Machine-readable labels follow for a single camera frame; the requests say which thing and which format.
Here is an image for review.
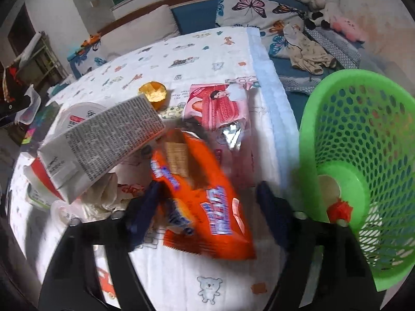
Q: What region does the blue cushion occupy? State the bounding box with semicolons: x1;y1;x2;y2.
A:
171;0;221;35

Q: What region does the black and white cow plush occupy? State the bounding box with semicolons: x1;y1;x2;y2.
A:
293;0;334;30

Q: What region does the grey striped cloth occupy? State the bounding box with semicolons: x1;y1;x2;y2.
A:
305;26;362;72

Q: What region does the pink plush toy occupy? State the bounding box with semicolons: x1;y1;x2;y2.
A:
330;3;366;43

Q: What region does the clear plastic bag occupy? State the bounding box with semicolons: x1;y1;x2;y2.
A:
50;199;109;225

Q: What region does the white printed milk carton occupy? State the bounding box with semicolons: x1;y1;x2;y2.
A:
37;95;167;203

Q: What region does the pink snack packet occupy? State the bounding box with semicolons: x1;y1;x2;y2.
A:
182;82;260;151

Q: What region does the beige pillow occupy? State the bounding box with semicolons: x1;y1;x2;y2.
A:
97;5;180;55

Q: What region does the red cartoon paper cup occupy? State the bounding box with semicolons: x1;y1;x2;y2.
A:
24;157;65;208

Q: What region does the white printed blanket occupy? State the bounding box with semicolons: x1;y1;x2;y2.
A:
8;26;300;311

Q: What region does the green plastic mesh basket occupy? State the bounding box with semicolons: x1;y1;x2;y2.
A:
298;69;415;292

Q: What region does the blue bed sheet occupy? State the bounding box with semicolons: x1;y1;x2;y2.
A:
269;0;361;117

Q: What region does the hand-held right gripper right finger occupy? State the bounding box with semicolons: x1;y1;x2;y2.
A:
256;181;381;311

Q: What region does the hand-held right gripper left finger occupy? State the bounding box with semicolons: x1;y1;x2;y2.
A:
39;180;169;311

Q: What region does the small yellow plastic cup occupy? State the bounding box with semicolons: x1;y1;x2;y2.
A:
138;82;167;111

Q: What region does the orange snack packet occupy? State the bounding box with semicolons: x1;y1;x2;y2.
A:
150;130;257;260

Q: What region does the white round container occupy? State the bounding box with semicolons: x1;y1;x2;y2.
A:
53;102;106;137

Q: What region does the butterfly print pillow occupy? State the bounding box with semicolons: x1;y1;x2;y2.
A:
216;0;307;59

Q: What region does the beige crumpled clothing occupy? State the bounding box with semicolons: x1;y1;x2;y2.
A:
283;24;338;75

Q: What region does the orange toy car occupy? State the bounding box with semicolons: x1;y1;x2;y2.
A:
81;34;102;48

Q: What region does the clear plastic box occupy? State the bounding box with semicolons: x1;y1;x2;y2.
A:
15;84;43;126

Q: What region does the metal shelf rack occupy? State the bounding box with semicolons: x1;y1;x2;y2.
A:
19;32;69;85

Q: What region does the white tissue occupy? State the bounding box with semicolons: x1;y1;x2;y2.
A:
81;172;119;215

